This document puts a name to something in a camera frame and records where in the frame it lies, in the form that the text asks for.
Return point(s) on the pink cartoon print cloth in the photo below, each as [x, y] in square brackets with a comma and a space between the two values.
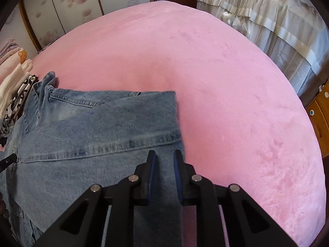
[18, 56]

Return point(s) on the blue denim jeans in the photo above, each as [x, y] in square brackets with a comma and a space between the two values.
[90, 123]

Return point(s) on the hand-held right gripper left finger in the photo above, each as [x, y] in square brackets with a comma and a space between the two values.
[152, 175]

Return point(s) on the beige cloth covered furniture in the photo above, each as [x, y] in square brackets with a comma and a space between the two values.
[270, 18]

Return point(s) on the pink fleece blanket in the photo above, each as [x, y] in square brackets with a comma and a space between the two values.
[205, 82]

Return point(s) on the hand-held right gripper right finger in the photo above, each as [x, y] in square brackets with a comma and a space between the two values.
[177, 175]

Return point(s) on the yellow wooden cabinet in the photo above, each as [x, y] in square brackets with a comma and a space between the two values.
[318, 118]

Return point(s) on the black white patterned garment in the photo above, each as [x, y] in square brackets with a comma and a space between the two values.
[16, 108]

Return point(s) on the floral sliding door wardrobe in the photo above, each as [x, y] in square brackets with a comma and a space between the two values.
[72, 5]

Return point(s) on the white folded garment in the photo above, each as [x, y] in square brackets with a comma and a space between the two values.
[12, 85]

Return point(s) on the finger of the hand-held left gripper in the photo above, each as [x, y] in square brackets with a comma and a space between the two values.
[7, 160]

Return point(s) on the purple folded towel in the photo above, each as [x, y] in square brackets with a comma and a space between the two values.
[9, 47]

